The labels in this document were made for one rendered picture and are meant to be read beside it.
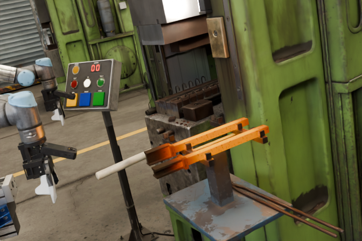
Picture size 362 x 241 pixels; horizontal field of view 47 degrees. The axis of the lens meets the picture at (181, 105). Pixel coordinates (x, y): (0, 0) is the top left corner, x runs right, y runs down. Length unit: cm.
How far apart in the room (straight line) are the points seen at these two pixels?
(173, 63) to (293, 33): 67
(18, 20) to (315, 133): 841
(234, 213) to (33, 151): 69
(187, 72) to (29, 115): 115
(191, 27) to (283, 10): 42
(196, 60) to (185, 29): 41
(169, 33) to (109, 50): 500
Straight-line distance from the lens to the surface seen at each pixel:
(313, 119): 207
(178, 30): 192
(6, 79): 209
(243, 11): 167
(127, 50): 689
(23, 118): 134
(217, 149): 129
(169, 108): 200
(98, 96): 230
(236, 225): 140
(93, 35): 675
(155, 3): 187
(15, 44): 984
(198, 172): 190
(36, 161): 139
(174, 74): 223
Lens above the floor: 151
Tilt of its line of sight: 16 degrees down
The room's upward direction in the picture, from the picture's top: 11 degrees counter-clockwise
